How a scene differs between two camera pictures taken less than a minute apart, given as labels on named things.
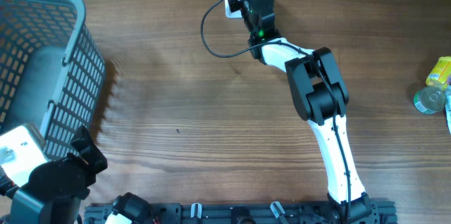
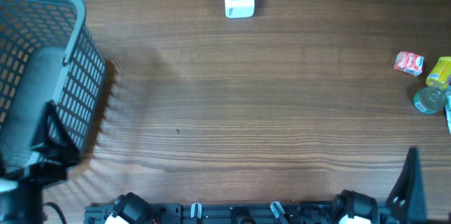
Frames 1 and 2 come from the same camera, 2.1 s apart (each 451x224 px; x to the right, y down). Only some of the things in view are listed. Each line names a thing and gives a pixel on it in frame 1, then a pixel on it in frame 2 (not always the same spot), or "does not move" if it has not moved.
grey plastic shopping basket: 51,67 does not move
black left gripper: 98,161 -> 64,153
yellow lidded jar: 440,72 does not move
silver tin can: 429,99 does not move
